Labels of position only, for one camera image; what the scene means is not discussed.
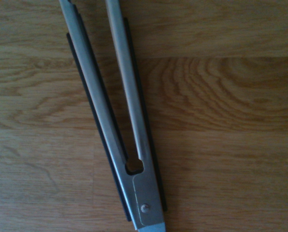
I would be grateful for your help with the steel tongs with black edges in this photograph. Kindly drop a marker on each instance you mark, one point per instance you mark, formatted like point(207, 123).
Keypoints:
point(144, 193)

